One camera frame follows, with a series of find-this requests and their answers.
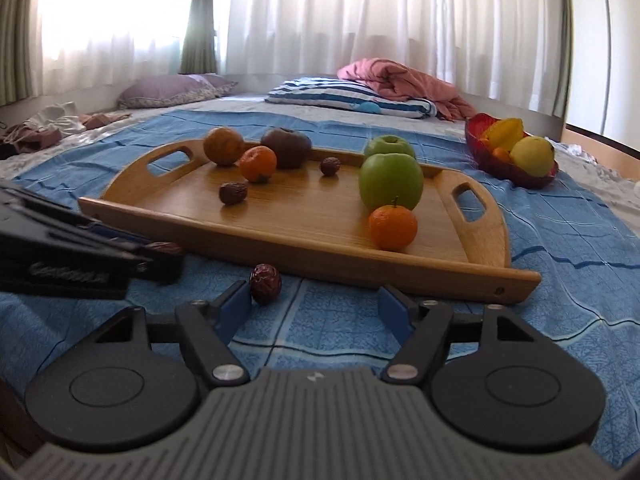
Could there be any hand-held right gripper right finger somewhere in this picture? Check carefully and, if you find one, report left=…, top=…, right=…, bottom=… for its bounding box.
left=377, top=285, right=567, bottom=387

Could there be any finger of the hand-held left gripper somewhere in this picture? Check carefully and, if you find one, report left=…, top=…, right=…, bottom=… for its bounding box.
left=0, top=180, right=156, bottom=258
left=125, top=254, right=184, bottom=287

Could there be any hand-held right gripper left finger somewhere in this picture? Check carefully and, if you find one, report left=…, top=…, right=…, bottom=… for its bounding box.
left=65, top=281, right=251, bottom=389

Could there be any mandarin orange with stem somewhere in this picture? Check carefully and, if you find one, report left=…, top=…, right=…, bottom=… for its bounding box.
left=369, top=196, right=419, bottom=251

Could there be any wooden tray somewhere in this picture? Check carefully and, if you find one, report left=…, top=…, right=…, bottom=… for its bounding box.
left=78, top=139, right=542, bottom=305

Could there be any green apple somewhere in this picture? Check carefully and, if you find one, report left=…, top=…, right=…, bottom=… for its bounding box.
left=363, top=135, right=417, bottom=161
left=358, top=153, right=425, bottom=212

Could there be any brownish orange round fruit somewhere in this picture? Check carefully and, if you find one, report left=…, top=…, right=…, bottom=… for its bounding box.
left=203, top=126, right=246, bottom=166

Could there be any blue plaid blanket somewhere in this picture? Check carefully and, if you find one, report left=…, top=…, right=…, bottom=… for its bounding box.
left=0, top=109, right=640, bottom=472

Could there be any pink garment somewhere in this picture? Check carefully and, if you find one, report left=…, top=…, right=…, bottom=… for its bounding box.
left=80, top=112, right=132, bottom=131
left=0, top=122, right=64, bottom=154

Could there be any white garment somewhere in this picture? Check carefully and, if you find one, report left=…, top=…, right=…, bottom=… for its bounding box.
left=25, top=102, right=87, bottom=136

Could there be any dark brown round fruit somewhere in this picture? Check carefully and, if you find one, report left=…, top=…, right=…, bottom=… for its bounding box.
left=260, top=127, right=313, bottom=169

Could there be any purple pillow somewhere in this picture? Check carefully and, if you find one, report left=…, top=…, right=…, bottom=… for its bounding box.
left=117, top=73, right=239, bottom=110

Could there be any red glass bowl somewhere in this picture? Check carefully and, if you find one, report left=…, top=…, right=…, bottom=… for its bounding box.
left=465, top=113, right=560, bottom=190

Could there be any grey green curtain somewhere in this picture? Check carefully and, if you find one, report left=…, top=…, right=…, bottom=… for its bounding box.
left=179, top=0, right=221, bottom=76
left=0, top=0, right=44, bottom=106

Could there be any white sheer curtain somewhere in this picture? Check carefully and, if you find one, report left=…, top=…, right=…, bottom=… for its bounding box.
left=30, top=0, right=197, bottom=97
left=220, top=0, right=567, bottom=111

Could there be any yellow mango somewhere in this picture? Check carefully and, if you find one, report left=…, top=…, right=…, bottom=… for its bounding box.
left=510, top=136, right=556, bottom=178

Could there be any yellow starfruit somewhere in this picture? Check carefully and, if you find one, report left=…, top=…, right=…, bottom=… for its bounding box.
left=481, top=117, right=526, bottom=153

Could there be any pink quilt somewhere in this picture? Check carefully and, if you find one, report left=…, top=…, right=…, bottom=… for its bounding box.
left=337, top=58, right=478, bottom=122

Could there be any blue white striped pillow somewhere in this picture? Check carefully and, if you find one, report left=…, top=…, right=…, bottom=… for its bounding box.
left=265, top=76, right=438, bottom=119

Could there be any white crumpled cloth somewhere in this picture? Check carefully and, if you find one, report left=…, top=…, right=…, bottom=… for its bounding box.
left=555, top=142, right=599, bottom=164

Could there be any wooden headboard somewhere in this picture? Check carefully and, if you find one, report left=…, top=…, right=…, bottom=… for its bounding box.
left=562, top=125, right=640, bottom=182

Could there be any white wardrobe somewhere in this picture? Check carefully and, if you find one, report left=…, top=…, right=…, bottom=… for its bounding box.
left=565, top=0, right=640, bottom=147

